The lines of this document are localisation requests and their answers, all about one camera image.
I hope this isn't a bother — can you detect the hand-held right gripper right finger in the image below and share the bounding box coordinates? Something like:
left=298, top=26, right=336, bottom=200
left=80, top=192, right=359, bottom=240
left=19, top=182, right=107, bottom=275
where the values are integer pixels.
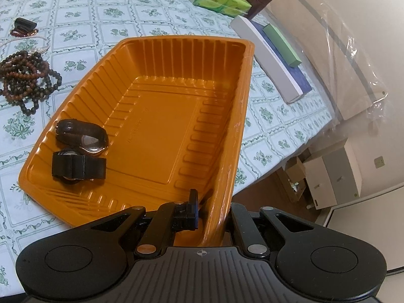
left=230, top=203, right=319, bottom=258

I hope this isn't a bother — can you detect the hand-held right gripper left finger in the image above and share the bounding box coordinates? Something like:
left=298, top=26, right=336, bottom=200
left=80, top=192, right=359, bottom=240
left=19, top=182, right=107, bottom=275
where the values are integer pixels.
left=74, top=189, right=200, bottom=258

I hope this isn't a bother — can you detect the orange plastic tray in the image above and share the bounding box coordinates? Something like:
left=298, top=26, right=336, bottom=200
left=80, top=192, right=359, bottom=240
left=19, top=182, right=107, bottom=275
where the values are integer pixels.
left=18, top=37, right=256, bottom=247

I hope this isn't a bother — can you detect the black strap wristwatch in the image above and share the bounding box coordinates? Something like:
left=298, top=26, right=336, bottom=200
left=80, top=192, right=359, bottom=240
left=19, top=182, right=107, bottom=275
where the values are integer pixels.
left=51, top=149, right=107, bottom=184

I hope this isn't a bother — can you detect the brown strap silver wristwatch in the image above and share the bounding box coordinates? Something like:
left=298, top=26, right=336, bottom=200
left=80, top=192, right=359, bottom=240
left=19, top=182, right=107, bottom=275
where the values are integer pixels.
left=55, top=118, right=109, bottom=157

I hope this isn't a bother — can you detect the dark bead necklace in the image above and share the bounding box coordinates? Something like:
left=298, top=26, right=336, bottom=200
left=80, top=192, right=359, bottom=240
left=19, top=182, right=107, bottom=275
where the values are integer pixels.
left=0, top=50, right=63, bottom=116

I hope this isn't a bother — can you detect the brown bead necklace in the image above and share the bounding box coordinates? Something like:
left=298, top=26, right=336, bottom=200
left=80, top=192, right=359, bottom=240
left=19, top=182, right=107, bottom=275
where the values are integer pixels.
left=0, top=55, right=51, bottom=84

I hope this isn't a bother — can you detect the open brown cardboard box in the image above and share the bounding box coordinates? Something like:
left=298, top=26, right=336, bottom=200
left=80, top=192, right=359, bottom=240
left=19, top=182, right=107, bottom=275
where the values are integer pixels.
left=282, top=156, right=309, bottom=203

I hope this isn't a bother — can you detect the white bedside cabinet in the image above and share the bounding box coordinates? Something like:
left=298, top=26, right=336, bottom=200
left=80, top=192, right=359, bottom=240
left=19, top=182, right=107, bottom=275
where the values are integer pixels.
left=303, top=138, right=363, bottom=210

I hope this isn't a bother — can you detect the white wardrobe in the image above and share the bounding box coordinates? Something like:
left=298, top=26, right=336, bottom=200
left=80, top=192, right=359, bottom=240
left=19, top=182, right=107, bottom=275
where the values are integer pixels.
left=316, top=181, right=404, bottom=275

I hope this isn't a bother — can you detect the white box with blue top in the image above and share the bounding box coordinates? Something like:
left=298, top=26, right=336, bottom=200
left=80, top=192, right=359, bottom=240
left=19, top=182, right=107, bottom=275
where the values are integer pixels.
left=230, top=15, right=313, bottom=105

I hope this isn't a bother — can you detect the long green box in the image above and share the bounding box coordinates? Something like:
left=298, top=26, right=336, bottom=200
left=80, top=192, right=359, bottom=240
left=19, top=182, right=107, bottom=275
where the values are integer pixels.
left=263, top=23, right=302, bottom=68

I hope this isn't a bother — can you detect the plastic wrapped headboard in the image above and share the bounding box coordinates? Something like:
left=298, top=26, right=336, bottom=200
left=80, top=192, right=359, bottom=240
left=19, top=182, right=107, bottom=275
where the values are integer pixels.
left=246, top=0, right=404, bottom=122

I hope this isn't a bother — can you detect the floral bed sheet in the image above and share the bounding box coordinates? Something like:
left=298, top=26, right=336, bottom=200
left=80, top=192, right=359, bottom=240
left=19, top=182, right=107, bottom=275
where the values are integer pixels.
left=0, top=0, right=336, bottom=286

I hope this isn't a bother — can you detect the brown wooden box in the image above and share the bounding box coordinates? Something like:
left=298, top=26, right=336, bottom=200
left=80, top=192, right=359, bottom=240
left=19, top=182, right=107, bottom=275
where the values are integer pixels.
left=242, top=0, right=273, bottom=20

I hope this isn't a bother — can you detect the small black case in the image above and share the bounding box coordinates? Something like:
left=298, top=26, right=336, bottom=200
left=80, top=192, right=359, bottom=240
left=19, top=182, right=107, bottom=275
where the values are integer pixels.
left=14, top=18, right=38, bottom=32

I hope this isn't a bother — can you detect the red bead bracelet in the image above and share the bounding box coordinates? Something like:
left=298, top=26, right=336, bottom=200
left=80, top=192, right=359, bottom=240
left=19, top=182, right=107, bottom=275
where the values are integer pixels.
left=10, top=28, right=39, bottom=38

